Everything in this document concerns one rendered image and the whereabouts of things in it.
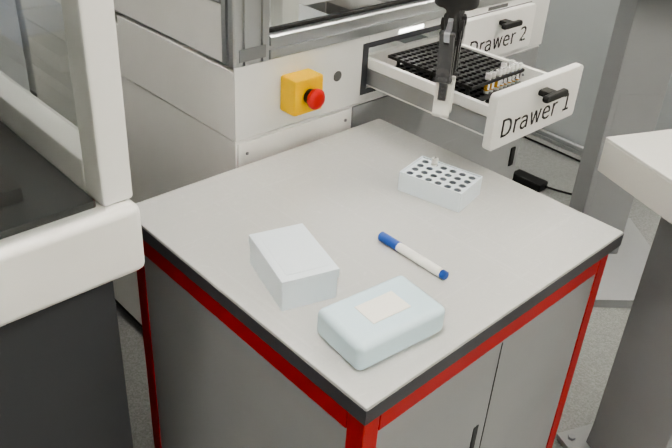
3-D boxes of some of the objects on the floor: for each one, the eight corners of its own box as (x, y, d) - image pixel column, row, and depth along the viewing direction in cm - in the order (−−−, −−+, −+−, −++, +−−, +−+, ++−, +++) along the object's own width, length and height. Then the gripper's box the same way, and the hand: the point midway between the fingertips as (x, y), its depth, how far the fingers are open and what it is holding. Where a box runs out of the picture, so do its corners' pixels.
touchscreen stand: (687, 309, 231) (809, -17, 180) (547, 306, 228) (631, -25, 177) (627, 224, 274) (712, -58, 223) (509, 221, 271) (568, -65, 220)
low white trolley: (538, 519, 162) (624, 231, 124) (333, 730, 124) (366, 409, 86) (355, 375, 198) (379, 117, 159) (153, 505, 160) (120, 207, 122)
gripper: (474, -5, 114) (454, 133, 126) (488, -25, 127) (468, 102, 139) (427, -11, 116) (412, 126, 128) (445, -30, 129) (429, 96, 140)
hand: (443, 96), depth 132 cm, fingers closed
